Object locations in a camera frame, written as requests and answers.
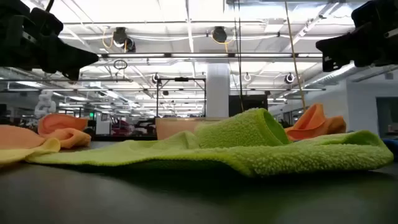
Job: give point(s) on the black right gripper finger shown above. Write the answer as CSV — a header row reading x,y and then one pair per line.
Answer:
x,y
329,63
340,43

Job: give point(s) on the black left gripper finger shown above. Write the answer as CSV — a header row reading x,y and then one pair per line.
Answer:
x,y
71,74
68,57

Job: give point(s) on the orange microfiber towel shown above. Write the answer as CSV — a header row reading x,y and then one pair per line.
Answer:
x,y
311,124
65,137

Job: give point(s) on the yellow microfiber towel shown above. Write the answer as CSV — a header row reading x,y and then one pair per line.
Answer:
x,y
18,154

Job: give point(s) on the green microfiber towel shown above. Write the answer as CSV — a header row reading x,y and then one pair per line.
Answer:
x,y
280,155

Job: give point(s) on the blue microfiber towel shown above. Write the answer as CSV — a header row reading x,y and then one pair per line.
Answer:
x,y
391,149

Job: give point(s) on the white humanoid robot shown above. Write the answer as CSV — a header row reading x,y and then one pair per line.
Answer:
x,y
45,104

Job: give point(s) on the white cabinet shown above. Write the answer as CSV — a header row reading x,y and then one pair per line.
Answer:
x,y
102,124

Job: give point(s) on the black cabinet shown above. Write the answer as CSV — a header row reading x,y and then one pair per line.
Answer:
x,y
247,104

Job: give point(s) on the white building column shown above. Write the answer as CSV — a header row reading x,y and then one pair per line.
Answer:
x,y
217,90

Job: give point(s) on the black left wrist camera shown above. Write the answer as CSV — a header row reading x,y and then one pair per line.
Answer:
x,y
46,21

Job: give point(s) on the black metal frame stand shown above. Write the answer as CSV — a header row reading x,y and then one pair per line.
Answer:
x,y
157,93

